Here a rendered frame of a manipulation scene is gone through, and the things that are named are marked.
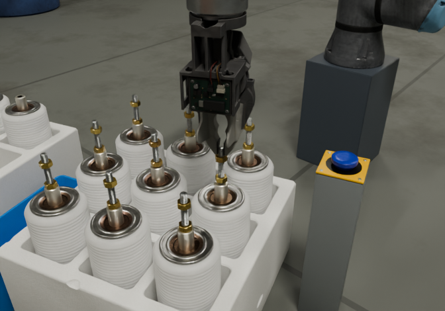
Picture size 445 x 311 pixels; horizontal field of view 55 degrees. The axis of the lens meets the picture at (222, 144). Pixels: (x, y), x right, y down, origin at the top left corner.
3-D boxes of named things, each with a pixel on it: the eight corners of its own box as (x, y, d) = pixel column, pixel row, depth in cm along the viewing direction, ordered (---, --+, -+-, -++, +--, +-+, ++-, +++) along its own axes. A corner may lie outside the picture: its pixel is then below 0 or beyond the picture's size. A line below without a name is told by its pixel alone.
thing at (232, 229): (206, 305, 72) (204, 223, 63) (187, 266, 80) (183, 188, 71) (257, 287, 76) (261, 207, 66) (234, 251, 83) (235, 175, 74)
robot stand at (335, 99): (325, 135, 138) (338, 44, 123) (379, 153, 128) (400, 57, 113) (295, 157, 126) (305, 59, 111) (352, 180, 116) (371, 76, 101)
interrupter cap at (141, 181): (130, 177, 74) (129, 173, 74) (170, 165, 77) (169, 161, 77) (145, 200, 68) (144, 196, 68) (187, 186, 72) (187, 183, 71)
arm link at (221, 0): (197, -31, 54) (259, -29, 52) (198, 6, 57) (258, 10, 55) (175, -21, 48) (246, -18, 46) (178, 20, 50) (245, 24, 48)
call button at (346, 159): (332, 158, 68) (334, 147, 67) (358, 164, 66) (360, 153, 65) (327, 171, 65) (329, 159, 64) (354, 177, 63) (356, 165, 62)
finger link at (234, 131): (215, 171, 60) (212, 112, 56) (226, 150, 65) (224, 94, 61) (236, 173, 60) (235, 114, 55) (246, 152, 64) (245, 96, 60)
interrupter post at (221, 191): (217, 205, 67) (217, 188, 66) (211, 196, 69) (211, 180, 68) (231, 201, 68) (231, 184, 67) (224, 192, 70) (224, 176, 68)
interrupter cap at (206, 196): (208, 219, 64) (208, 215, 64) (191, 191, 70) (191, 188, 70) (252, 206, 67) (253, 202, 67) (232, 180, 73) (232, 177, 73)
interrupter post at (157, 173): (149, 180, 73) (147, 163, 72) (162, 176, 74) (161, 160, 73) (154, 187, 71) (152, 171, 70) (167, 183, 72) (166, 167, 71)
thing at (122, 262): (161, 282, 77) (153, 202, 67) (153, 329, 68) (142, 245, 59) (108, 280, 77) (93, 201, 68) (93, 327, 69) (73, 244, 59)
